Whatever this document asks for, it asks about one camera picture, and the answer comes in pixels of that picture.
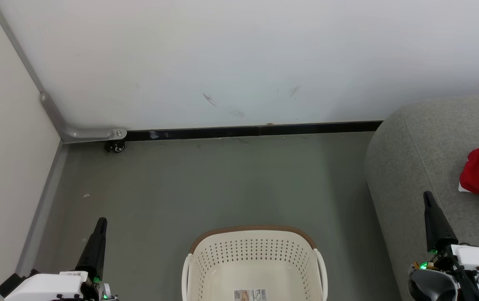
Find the cream perforated laundry basket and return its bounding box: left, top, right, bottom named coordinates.
left=181, top=225, right=329, bottom=301

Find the grey metal partition frame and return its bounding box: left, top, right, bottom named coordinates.
left=0, top=0, right=69, bottom=276

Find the black baseboard strip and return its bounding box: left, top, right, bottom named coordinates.
left=126, top=120, right=384, bottom=141

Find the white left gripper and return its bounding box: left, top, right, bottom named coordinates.
left=5, top=217, right=120, bottom=301

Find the grey metal corner bracket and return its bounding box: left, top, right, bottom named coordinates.
left=40, top=91, right=128, bottom=144

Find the grey fabric sofa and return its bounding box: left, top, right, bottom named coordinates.
left=364, top=94, right=479, bottom=301

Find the printed label sticker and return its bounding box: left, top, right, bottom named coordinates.
left=234, top=288, right=268, bottom=301

